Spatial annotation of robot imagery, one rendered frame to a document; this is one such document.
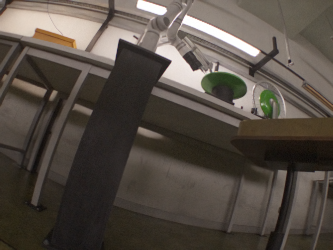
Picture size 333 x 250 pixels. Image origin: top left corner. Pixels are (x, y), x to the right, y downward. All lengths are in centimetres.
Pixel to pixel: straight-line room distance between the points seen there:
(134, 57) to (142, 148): 124
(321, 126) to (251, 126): 21
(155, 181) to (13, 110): 183
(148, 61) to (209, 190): 159
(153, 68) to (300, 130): 59
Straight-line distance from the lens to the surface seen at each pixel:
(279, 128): 54
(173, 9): 114
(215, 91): 115
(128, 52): 79
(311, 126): 54
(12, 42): 154
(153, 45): 91
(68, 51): 117
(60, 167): 198
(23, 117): 228
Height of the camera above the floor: 38
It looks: 17 degrees up
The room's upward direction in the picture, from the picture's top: 17 degrees clockwise
